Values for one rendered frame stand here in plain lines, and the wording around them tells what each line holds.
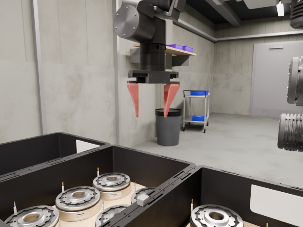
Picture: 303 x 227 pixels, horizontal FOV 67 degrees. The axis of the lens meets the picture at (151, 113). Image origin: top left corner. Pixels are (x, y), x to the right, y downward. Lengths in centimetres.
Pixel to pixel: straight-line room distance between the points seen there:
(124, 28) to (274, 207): 46
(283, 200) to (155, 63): 37
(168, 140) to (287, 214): 340
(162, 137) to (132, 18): 351
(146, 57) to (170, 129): 337
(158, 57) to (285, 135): 87
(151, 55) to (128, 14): 9
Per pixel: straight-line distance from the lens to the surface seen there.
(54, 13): 285
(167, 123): 378
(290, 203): 55
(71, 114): 287
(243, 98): 777
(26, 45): 260
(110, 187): 62
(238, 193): 56
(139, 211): 39
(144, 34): 44
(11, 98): 248
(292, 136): 122
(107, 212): 53
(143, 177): 69
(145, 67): 48
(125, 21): 43
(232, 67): 783
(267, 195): 55
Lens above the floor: 114
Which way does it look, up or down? 9 degrees down
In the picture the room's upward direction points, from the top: straight up
